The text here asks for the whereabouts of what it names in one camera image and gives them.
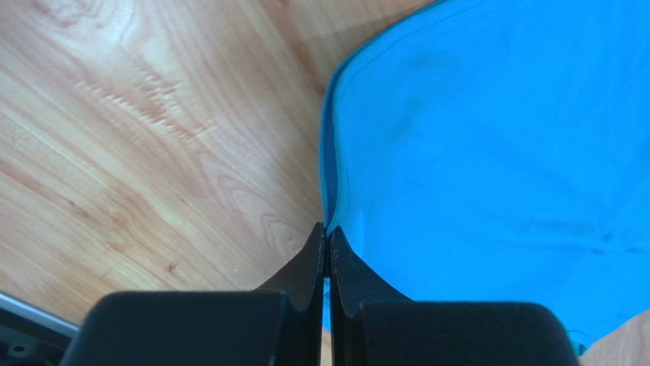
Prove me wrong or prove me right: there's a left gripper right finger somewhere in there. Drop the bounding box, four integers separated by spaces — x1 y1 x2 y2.
329 228 579 365

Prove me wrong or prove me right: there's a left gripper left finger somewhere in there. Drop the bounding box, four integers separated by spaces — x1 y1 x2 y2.
63 223 324 365

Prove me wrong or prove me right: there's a teal blue t-shirt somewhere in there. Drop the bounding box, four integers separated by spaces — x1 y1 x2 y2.
320 1 649 348

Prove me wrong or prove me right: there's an aluminium frame rail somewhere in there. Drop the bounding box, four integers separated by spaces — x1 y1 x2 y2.
1 291 79 365

